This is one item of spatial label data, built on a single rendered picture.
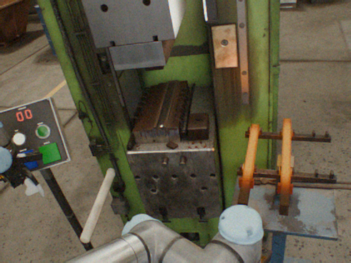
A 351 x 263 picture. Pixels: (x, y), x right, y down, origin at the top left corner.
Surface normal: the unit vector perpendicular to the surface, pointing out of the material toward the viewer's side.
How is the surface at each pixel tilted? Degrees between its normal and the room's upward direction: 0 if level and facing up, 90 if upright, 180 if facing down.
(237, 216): 0
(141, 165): 90
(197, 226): 90
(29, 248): 0
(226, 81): 90
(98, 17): 90
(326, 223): 0
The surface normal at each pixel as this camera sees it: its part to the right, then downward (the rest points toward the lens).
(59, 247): -0.15, -0.80
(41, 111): 0.18, 0.05
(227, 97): -0.12, 0.60
